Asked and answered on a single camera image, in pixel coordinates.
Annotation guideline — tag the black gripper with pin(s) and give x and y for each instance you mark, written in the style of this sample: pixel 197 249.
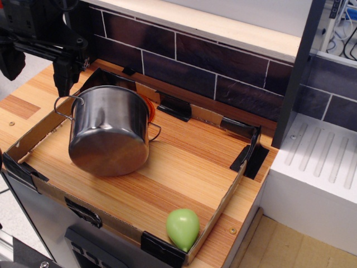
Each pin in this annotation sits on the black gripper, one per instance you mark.
pixel 38 28

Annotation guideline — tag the stainless steel pot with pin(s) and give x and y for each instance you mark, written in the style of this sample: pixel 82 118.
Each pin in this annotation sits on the stainless steel pot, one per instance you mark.
pixel 109 130

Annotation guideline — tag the cardboard fence with black tape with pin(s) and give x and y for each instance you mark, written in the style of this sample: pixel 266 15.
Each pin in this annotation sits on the cardboard fence with black tape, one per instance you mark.
pixel 190 165

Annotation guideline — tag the green plastic pear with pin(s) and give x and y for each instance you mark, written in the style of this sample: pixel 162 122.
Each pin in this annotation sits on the green plastic pear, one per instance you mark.
pixel 182 227

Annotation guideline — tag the light wood shelf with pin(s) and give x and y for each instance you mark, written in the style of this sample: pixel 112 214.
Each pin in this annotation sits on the light wood shelf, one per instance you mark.
pixel 249 37

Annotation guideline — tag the white sink drainboard unit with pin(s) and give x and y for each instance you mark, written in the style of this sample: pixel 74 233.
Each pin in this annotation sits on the white sink drainboard unit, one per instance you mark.
pixel 311 185

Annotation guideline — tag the dark grey vertical post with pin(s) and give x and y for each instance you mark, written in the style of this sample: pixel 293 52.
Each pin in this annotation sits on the dark grey vertical post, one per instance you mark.
pixel 286 114

